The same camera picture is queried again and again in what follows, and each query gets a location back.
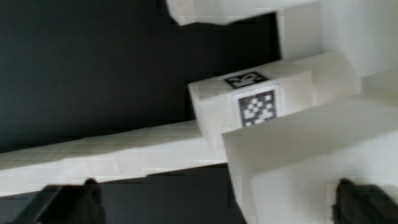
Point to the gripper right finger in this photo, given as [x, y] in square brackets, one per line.
[365, 205]

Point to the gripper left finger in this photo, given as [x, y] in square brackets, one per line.
[66, 204]

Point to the white chair back frame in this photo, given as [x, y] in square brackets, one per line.
[299, 152]

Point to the white chair seat block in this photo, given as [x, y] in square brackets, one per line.
[342, 26]

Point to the white leg with tag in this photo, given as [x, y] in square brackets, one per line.
[269, 91]

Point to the white front fence bar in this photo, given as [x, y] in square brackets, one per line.
[111, 157]

